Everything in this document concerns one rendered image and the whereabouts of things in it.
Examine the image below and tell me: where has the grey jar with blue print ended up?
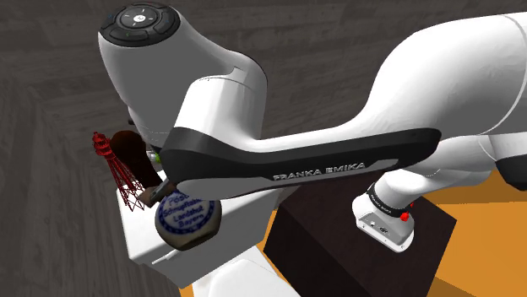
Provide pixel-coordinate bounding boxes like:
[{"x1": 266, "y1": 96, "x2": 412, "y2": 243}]
[{"x1": 154, "y1": 189, "x2": 223, "y2": 251}]

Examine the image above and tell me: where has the dark brown bottle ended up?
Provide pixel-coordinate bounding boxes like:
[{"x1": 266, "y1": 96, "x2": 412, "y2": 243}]
[{"x1": 109, "y1": 130, "x2": 178, "y2": 208}]

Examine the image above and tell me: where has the dark robot stand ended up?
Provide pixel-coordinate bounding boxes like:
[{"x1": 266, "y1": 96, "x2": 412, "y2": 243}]
[{"x1": 263, "y1": 170, "x2": 458, "y2": 297}]

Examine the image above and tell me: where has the red lattice tower figure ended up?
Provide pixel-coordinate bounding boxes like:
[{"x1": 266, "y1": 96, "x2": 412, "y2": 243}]
[{"x1": 91, "y1": 131, "x2": 146, "y2": 213}]

